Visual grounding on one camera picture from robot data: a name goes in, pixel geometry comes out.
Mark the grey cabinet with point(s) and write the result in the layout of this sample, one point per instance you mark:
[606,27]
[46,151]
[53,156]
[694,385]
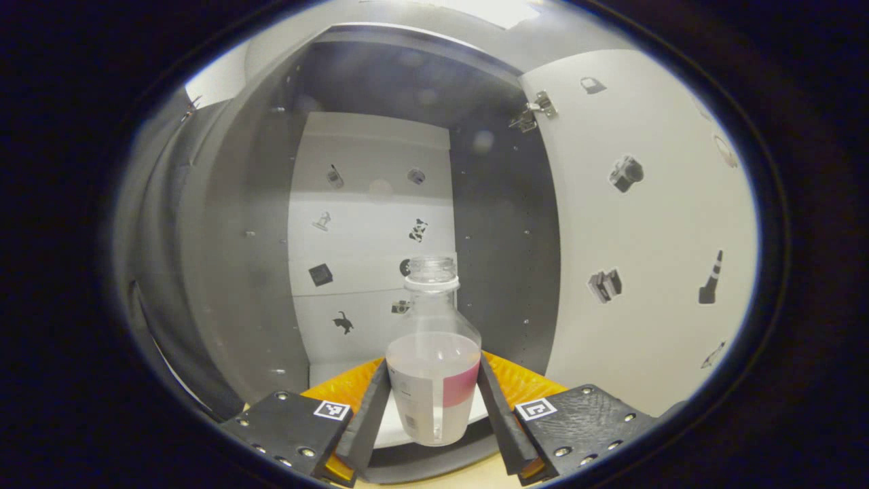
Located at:
[231,272]

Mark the clear bottle with pink label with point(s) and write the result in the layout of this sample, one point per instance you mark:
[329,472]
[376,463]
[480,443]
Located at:
[431,380]

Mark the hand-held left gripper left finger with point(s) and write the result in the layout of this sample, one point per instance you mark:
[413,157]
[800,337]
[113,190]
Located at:
[366,421]

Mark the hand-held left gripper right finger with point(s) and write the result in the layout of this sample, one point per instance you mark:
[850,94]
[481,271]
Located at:
[502,428]

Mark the metal cabinet hinge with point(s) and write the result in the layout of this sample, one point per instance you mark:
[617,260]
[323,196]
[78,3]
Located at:
[533,112]

